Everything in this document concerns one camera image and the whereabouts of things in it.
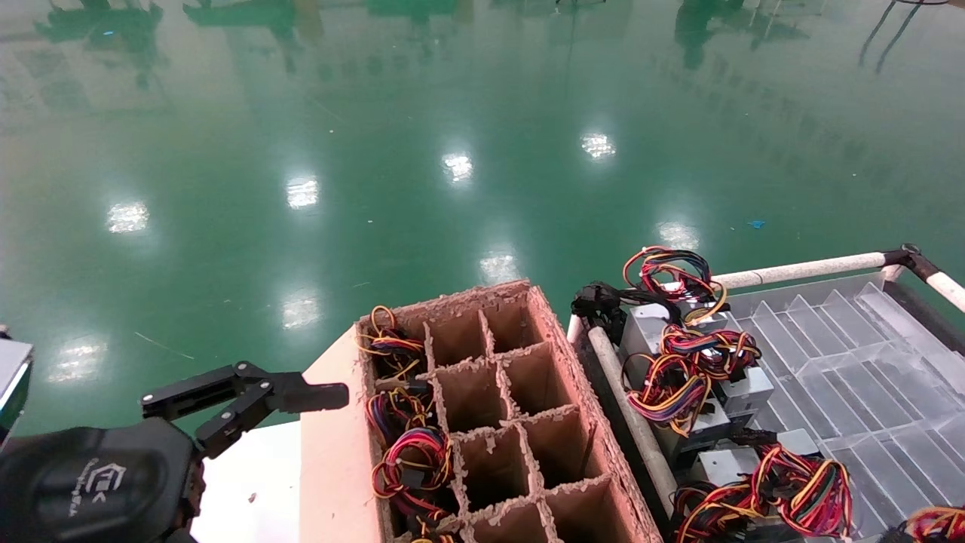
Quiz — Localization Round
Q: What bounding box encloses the black pipe joint connector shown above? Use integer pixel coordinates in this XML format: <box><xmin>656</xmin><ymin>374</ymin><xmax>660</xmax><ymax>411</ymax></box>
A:
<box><xmin>888</xmin><ymin>243</ymin><xmax>939</xmax><ymax>276</ymax></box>
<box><xmin>571</xmin><ymin>281</ymin><xmax>628</xmax><ymax>327</ymax></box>

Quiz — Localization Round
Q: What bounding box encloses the grey device with teal edge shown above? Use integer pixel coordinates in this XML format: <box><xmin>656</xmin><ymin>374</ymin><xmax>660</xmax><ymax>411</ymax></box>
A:
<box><xmin>0</xmin><ymin>338</ymin><xmax>36</xmax><ymax>437</ymax></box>

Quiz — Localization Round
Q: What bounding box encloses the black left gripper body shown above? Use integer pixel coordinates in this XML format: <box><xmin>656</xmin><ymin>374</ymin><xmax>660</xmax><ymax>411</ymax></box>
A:
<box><xmin>0</xmin><ymin>417</ymin><xmax>206</xmax><ymax>543</ymax></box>

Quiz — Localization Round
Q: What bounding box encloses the clear plastic divider tray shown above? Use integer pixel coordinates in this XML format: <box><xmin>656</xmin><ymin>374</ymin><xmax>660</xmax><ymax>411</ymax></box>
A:
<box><xmin>720</xmin><ymin>271</ymin><xmax>965</xmax><ymax>543</ymax></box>

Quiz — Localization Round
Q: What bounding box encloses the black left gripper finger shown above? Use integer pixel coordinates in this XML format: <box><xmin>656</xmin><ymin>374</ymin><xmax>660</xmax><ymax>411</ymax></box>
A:
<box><xmin>140</xmin><ymin>362</ymin><xmax>351</xmax><ymax>459</ymax></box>

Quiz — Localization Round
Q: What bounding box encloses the brown cardboard divider box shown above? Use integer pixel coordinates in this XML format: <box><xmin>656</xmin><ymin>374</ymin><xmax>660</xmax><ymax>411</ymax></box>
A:
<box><xmin>300</xmin><ymin>281</ymin><xmax>664</xmax><ymax>543</ymax></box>

